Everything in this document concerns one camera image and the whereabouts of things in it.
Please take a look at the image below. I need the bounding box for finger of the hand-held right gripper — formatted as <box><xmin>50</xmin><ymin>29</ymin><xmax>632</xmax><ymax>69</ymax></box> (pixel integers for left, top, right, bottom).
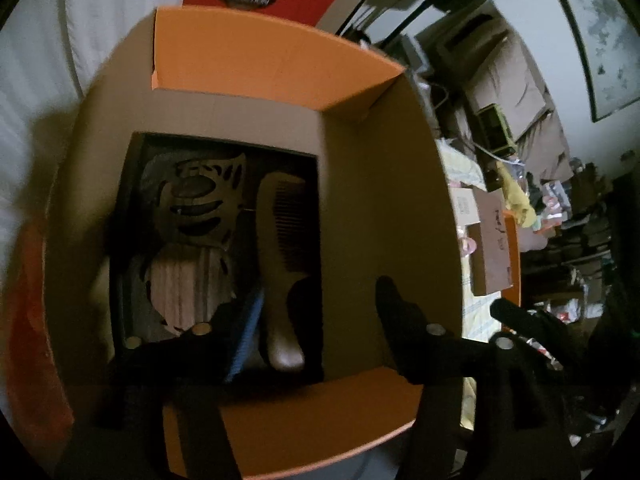
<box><xmin>490</xmin><ymin>297</ymin><xmax>566</xmax><ymax>356</ymax></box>

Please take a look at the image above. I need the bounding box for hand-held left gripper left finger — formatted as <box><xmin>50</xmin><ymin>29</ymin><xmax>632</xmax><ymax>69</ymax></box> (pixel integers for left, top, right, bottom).
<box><xmin>60</xmin><ymin>280</ymin><xmax>266</xmax><ymax>480</ymax></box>

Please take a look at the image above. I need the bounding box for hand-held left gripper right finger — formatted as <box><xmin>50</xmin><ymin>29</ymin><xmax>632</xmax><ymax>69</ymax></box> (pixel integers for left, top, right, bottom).
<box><xmin>375</xmin><ymin>275</ymin><xmax>583</xmax><ymax>480</ymax></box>

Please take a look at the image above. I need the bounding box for brown box lid with calligraphy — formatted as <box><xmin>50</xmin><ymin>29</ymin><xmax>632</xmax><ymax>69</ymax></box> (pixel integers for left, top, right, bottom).
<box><xmin>465</xmin><ymin>190</ymin><xmax>516</xmax><ymax>297</ymax></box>

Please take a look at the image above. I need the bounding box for wooden comb with handle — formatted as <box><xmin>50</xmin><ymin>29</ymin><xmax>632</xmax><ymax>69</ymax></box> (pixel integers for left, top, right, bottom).
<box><xmin>255</xmin><ymin>171</ymin><xmax>308</xmax><ymax>373</ymax></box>

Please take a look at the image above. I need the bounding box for orange cardboard box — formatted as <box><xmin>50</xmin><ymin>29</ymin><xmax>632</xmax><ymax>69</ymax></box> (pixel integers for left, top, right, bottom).
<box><xmin>42</xmin><ymin>5</ymin><xmax>466</xmax><ymax>478</ymax></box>

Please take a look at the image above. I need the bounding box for carved openwork wooden comb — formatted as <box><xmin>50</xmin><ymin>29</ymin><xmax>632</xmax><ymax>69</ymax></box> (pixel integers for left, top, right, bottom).
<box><xmin>140</xmin><ymin>152</ymin><xmax>248</xmax><ymax>251</ymax></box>

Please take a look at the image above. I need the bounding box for yellow plaid tablecloth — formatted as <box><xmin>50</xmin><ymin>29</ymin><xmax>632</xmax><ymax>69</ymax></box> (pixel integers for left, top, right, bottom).
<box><xmin>435</xmin><ymin>137</ymin><xmax>506</xmax><ymax>431</ymax></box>

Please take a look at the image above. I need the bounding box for pile of assorted packets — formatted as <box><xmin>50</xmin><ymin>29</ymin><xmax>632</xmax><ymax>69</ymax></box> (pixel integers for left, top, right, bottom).
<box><xmin>532</xmin><ymin>157</ymin><xmax>601</xmax><ymax>233</ymax></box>

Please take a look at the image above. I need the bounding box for yellow cloth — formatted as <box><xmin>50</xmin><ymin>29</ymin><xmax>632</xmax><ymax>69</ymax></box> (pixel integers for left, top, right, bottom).
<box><xmin>497</xmin><ymin>160</ymin><xmax>538</xmax><ymax>228</ymax></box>

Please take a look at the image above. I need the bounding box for green box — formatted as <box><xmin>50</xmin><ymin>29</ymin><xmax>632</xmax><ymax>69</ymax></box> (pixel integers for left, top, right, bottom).
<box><xmin>475</xmin><ymin>102</ymin><xmax>516</xmax><ymax>158</ymax></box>

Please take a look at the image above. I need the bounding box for red plastic bag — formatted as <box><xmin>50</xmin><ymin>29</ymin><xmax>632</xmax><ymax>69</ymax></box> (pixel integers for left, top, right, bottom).
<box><xmin>10</xmin><ymin>220</ymin><xmax>76</xmax><ymax>441</ymax></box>

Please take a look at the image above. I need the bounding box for wooden sofa with beige cushions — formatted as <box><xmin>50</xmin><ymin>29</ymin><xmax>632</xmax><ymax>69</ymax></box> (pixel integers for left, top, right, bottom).
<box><xmin>415</xmin><ymin>0</ymin><xmax>576</xmax><ymax>181</ymax></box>

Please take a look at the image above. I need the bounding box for framed wall painting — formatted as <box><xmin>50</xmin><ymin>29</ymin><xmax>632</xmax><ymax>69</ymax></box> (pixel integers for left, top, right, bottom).
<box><xmin>540</xmin><ymin>0</ymin><xmax>640</xmax><ymax>123</ymax></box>

